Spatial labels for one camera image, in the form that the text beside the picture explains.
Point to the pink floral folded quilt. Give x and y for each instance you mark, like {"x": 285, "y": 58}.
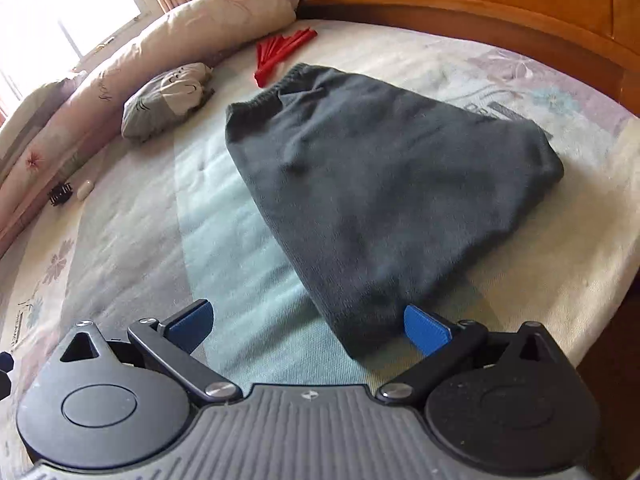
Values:
{"x": 175, "y": 40}

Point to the small white case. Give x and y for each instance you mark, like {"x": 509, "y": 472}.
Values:
{"x": 85, "y": 189}

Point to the black hair claw clip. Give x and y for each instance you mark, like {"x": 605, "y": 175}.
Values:
{"x": 61, "y": 195}

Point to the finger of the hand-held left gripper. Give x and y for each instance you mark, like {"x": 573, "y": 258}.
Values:
{"x": 4, "y": 360}

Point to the grey printed cloth bundle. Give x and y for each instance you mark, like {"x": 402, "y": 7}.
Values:
{"x": 160, "y": 105}

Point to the bright window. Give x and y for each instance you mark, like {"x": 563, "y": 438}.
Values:
{"x": 60, "y": 5}

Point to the red folding fan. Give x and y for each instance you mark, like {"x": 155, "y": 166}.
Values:
{"x": 280, "y": 52}

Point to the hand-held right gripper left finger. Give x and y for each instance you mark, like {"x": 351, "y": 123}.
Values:
{"x": 192, "y": 326}

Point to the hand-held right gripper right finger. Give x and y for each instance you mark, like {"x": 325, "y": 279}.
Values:
{"x": 425, "y": 332}

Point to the dark grey pants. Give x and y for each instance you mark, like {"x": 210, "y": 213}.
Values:
{"x": 380, "y": 185}

